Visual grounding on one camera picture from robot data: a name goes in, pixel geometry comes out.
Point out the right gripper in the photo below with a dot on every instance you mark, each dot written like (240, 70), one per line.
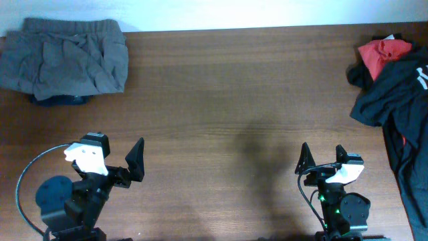
(309, 161)

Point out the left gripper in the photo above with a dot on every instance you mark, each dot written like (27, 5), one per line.
(134, 161)

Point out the grey shorts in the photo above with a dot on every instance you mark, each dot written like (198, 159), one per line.
(50, 57)

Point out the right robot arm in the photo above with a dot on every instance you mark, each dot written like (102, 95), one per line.
(342, 215)

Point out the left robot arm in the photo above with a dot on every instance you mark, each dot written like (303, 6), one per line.
(70, 209)

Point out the black printed t-shirt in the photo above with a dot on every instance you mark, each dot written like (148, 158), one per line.
(397, 102)

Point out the folded navy blue garment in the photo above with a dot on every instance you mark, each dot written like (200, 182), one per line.
(62, 100)

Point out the red garment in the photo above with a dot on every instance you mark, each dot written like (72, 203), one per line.
(377, 53)

